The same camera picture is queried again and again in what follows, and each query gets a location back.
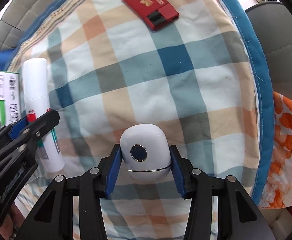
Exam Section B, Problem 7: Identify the white tube bottle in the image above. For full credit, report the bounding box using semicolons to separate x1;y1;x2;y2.
22;57;65;173

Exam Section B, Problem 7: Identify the white rounded small case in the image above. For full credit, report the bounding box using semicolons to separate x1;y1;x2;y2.
120;124;171;182

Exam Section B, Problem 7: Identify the open cardboard box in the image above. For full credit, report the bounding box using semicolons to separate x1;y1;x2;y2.
0;71;21;129

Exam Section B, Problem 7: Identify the orange white floral cloth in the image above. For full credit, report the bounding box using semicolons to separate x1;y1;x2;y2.
258;92;292;209

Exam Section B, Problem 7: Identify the grey padded cushion front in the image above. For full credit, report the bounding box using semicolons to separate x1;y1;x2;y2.
0;0;55;51

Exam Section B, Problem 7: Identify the red small box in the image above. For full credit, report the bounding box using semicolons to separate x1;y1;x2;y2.
123;0;179;30

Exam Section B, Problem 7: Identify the grey chair backrest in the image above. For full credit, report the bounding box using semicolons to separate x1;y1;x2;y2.
245;2;292;99

